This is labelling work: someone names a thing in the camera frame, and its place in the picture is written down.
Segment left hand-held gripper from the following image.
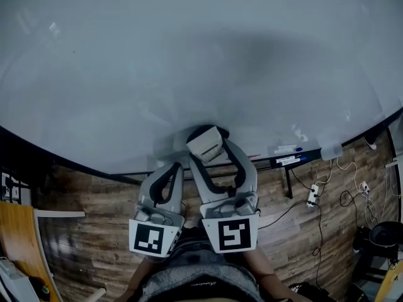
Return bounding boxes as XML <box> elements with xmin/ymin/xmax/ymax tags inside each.
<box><xmin>128</xmin><ymin>161</ymin><xmax>186</xmax><ymax>258</ymax></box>

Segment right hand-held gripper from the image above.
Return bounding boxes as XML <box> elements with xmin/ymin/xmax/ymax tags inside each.
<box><xmin>188</xmin><ymin>138</ymin><xmax>261</xmax><ymax>254</ymax></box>

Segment white whiteboard eraser black felt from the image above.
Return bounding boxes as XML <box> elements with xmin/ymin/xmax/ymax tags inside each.
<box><xmin>186</xmin><ymin>124</ymin><xmax>230</xmax><ymax>164</ymax></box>

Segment large white whiteboard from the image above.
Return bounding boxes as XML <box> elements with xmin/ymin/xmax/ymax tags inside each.
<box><xmin>0</xmin><ymin>0</ymin><xmax>403</xmax><ymax>182</ymax></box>

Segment person's right forearm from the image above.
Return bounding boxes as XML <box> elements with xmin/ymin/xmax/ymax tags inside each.
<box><xmin>242</xmin><ymin>247</ymin><xmax>304</xmax><ymax>302</ymax></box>

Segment person's left forearm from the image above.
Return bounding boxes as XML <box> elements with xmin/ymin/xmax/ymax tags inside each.
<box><xmin>127</xmin><ymin>255</ymin><xmax>165</xmax><ymax>296</ymax></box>

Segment person's dark trousers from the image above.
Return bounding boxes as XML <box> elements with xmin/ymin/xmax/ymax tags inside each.
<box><xmin>180</xmin><ymin>226</ymin><xmax>211</xmax><ymax>244</ymax></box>

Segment black-capped white marker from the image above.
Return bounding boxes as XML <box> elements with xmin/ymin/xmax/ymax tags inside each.
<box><xmin>274</xmin><ymin>155</ymin><xmax>300</xmax><ymax>165</ymax></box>

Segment blue-capped white marker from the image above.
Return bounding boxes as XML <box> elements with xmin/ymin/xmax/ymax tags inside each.
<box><xmin>281</xmin><ymin>157</ymin><xmax>309</xmax><ymax>167</ymax></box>

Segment black marker tray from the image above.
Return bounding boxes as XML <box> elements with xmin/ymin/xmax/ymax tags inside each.
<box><xmin>268</xmin><ymin>148</ymin><xmax>324</xmax><ymax>170</ymax></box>

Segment person's grey knit top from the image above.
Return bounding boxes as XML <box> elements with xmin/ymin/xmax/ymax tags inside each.
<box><xmin>134</xmin><ymin>239</ymin><xmax>264</xmax><ymax>302</ymax></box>

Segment translucent plastic corner cover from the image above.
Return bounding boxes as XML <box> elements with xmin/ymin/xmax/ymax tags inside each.
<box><xmin>320</xmin><ymin>142</ymin><xmax>344</xmax><ymax>161</ymax></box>

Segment black office chair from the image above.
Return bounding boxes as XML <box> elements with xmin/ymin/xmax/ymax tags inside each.
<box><xmin>26</xmin><ymin>154</ymin><xmax>67</xmax><ymax>198</ymax></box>

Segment white printed board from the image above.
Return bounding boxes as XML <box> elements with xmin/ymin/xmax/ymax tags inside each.
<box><xmin>0</xmin><ymin>171</ymin><xmax>33</xmax><ymax>206</ymax></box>

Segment curved wooden desk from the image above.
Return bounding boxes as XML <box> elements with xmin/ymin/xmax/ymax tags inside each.
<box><xmin>0</xmin><ymin>199</ymin><xmax>107</xmax><ymax>302</ymax></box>

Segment black pouch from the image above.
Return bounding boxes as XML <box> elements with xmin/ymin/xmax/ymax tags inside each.
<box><xmin>29</xmin><ymin>275</ymin><xmax>52</xmax><ymax>302</ymax></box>

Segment black round bin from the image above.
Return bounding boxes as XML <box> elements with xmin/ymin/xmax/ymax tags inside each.
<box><xmin>368</xmin><ymin>221</ymin><xmax>403</xmax><ymax>249</ymax></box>

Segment white plastic box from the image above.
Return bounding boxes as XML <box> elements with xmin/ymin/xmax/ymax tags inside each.
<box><xmin>0</xmin><ymin>257</ymin><xmax>33</xmax><ymax>302</ymax></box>

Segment yellow wooden board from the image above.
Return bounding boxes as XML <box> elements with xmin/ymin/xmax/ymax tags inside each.
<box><xmin>373</xmin><ymin>259</ymin><xmax>403</xmax><ymax>302</ymax></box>

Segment black cable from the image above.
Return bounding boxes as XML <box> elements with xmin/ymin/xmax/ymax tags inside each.
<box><xmin>258</xmin><ymin>199</ymin><xmax>310</xmax><ymax>231</ymax></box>
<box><xmin>310</xmin><ymin>201</ymin><xmax>326</xmax><ymax>289</ymax></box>
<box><xmin>339</xmin><ymin>189</ymin><xmax>379</xmax><ymax>227</ymax></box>
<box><xmin>290</xmin><ymin>168</ymin><xmax>314</xmax><ymax>192</ymax></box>

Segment white cable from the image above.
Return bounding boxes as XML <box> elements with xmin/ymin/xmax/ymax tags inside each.
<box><xmin>314</xmin><ymin>158</ymin><xmax>360</xmax><ymax>198</ymax></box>

